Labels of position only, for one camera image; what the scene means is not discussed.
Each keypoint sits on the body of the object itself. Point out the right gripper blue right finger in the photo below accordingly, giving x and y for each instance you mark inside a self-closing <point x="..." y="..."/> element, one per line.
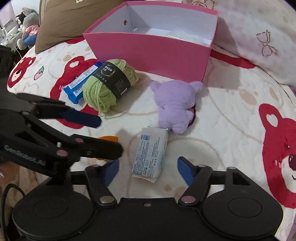
<point x="198" y="180"/>

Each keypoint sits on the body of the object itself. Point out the orange makeup sponge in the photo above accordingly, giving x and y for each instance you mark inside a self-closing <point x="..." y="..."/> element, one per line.
<point x="108" y="138"/>

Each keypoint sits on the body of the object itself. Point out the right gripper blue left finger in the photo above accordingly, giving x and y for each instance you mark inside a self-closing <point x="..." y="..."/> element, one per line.
<point x="98" y="180"/>

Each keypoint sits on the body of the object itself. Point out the blue wet wipes pack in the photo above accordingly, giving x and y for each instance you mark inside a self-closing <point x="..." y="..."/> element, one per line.
<point x="74" y="90"/>

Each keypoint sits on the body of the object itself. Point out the brown embroidered pillow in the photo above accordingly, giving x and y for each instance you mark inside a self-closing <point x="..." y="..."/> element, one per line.
<point x="67" y="20"/>

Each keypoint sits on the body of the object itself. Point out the white tissue packet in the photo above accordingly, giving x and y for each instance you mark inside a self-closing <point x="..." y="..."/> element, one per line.
<point x="150" y="154"/>

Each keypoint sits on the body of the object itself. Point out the stuffed toys pile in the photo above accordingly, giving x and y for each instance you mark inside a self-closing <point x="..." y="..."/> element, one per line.
<point x="29" y="21"/>

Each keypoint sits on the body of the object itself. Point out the pink cardboard box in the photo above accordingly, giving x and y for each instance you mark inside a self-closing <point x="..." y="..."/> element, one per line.
<point x="136" y="31"/>

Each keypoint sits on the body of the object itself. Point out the cream fluffy blanket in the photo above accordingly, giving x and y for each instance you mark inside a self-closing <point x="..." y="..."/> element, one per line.
<point x="22" y="177"/>

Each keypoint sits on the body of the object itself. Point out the green yarn ball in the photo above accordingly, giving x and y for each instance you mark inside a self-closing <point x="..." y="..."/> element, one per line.
<point x="108" y="83"/>

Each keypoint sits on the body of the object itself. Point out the purple plush toy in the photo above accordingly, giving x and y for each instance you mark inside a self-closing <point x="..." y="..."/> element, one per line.
<point x="175" y="100"/>

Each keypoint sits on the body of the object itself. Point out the pink checkered pillow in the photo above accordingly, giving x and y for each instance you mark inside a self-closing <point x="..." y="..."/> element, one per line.
<point x="262" y="32"/>

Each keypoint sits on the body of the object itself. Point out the bear print blanket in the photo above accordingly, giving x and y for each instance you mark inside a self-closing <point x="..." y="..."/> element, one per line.
<point x="227" y="130"/>

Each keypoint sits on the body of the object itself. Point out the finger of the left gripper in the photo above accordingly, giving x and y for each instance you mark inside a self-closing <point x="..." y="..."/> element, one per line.
<point x="47" y="108"/>
<point x="95" y="148"/>

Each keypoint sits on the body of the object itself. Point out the clear floss pick box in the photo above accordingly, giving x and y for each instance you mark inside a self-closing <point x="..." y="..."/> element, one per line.
<point x="182" y="35"/>

